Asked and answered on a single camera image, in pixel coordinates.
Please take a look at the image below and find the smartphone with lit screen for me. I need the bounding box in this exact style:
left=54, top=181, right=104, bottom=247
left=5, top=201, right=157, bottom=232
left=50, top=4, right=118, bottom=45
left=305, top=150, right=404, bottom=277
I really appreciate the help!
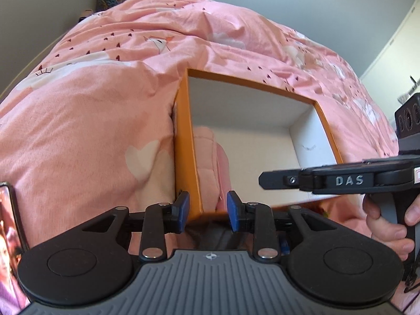
left=0, top=181, right=31, bottom=309

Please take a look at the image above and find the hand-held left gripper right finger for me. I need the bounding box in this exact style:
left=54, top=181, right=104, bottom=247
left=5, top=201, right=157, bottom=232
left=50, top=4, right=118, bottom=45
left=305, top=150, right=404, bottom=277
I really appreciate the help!
left=226, top=190, right=333, bottom=260

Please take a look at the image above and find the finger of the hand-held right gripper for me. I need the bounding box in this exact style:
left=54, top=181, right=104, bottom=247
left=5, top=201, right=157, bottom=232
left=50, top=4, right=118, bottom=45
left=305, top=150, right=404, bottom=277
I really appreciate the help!
left=259, top=169, right=304, bottom=191

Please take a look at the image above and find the dark cloth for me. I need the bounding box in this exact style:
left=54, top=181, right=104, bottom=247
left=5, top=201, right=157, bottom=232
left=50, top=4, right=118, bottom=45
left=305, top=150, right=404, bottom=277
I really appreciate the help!
left=184, top=220, right=250, bottom=251

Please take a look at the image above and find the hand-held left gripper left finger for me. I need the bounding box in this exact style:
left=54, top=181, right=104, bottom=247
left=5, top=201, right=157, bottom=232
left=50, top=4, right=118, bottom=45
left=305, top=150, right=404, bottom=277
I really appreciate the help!
left=82, top=191, right=191, bottom=260

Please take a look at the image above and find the person's right hand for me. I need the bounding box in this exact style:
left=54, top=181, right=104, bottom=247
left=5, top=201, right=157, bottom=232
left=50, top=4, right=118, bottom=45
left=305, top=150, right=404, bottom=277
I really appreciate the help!
left=364, top=195, right=420, bottom=258

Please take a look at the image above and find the pink printed blanket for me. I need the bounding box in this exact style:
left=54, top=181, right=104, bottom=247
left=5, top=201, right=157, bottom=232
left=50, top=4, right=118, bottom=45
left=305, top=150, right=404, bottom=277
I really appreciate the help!
left=0, top=0, right=399, bottom=260

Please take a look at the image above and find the pink padded pouch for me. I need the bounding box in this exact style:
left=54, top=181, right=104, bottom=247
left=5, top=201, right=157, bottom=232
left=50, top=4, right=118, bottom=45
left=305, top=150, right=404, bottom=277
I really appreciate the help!
left=193, top=126, right=232, bottom=212

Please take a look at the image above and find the orange cardboard box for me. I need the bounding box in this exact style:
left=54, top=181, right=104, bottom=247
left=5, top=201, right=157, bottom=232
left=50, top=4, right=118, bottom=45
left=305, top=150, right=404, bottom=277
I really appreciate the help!
left=173, top=68, right=345, bottom=222

